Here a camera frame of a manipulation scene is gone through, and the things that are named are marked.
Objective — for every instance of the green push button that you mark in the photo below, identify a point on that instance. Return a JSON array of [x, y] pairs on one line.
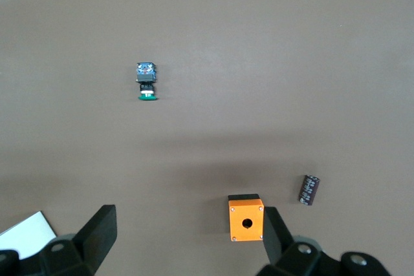
[[146, 77]]

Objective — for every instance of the orange button enclosure box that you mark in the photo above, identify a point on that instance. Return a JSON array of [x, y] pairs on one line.
[[239, 221]]

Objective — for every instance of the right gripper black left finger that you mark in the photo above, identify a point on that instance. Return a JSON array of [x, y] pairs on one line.
[[97, 240]]

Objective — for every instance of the white drawer cabinet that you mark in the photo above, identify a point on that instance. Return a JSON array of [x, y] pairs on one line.
[[26, 234]]

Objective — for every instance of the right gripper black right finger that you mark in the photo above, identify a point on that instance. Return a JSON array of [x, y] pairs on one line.
[[276, 243]]

